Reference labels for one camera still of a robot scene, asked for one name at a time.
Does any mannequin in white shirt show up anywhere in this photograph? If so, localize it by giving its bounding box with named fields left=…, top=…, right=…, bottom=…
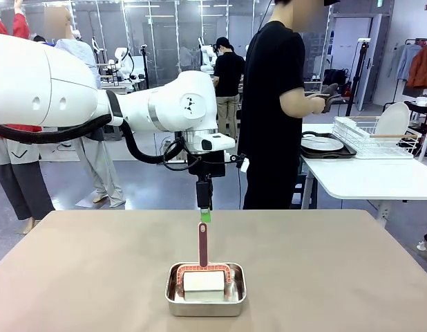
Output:
left=43, top=6, right=126, bottom=209

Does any thick black cable hose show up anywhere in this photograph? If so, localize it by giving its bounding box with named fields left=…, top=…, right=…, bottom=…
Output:
left=0, top=89, right=187, bottom=172

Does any person right hand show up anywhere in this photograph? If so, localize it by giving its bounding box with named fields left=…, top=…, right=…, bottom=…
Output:
left=309, top=93, right=328, bottom=116

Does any black camera tripod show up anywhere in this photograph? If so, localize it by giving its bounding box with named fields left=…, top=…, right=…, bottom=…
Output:
left=345, top=37, right=372, bottom=118

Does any white plate with cutlery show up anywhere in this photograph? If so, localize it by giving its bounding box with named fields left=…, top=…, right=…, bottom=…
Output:
left=300, top=135, right=345, bottom=152

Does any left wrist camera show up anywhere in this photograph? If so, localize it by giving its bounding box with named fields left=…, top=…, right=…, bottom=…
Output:
left=229, top=152, right=251, bottom=174

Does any light grey hanging shirt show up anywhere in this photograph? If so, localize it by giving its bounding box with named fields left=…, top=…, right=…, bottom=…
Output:
left=387, top=43, right=422, bottom=82

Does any dark serving tray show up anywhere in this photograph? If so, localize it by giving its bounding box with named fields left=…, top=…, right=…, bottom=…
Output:
left=299, top=132, right=358, bottom=160

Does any rectangular metal tin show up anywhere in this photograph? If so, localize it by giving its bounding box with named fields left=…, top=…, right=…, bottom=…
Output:
left=164, top=261, right=248, bottom=317

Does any orange hanging jacket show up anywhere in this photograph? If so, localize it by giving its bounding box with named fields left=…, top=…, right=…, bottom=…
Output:
left=406, top=44, right=427, bottom=89

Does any person right forearm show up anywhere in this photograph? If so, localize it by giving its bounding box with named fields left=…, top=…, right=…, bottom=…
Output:
left=279, top=87, right=320, bottom=118

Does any black clothes rack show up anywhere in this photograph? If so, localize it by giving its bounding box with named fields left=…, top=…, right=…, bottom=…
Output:
left=382, top=37, right=427, bottom=113

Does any background person in black shirt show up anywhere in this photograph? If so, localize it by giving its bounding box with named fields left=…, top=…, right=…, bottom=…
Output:
left=213, top=36, right=246, bottom=140

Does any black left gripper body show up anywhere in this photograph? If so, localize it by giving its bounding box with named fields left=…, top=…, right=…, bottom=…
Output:
left=187, top=150, right=227, bottom=184

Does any black bag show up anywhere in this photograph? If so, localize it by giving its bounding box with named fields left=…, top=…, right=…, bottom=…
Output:
left=323, top=68, right=350, bottom=91

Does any brown handled lint roller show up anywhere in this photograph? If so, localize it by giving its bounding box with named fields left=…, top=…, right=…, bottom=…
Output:
left=175, top=221, right=234, bottom=302

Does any person in black T-shirt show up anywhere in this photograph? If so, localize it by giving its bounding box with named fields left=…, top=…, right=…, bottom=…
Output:
left=236, top=0, right=341, bottom=210

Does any mannequin in red jacket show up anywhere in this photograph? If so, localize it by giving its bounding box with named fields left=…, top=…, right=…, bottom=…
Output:
left=0, top=0, right=56, bottom=234

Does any white wire dish rack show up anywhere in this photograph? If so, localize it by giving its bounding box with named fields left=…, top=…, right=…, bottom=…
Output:
left=332, top=116, right=424, bottom=160

